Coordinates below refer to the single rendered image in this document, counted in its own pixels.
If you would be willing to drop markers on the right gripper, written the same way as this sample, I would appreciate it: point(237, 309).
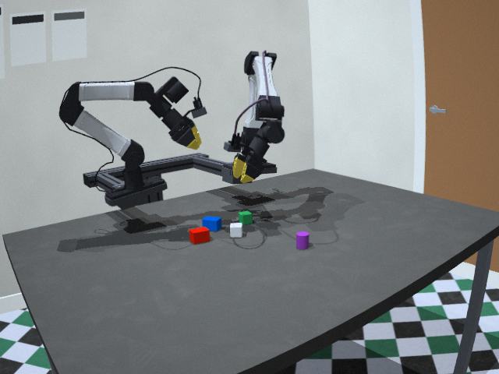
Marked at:
point(187, 136)

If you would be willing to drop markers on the red block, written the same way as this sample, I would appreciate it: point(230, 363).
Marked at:
point(199, 235)

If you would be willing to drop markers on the purple cylinder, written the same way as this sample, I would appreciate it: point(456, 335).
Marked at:
point(302, 240)

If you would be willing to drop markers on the green cube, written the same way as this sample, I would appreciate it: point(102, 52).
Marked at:
point(245, 217)

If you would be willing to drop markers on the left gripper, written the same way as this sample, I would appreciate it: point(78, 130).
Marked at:
point(248, 164)

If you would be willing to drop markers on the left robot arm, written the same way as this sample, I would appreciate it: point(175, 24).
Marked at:
point(269, 131)

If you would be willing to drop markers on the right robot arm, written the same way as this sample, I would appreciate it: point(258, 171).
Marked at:
point(130, 151)

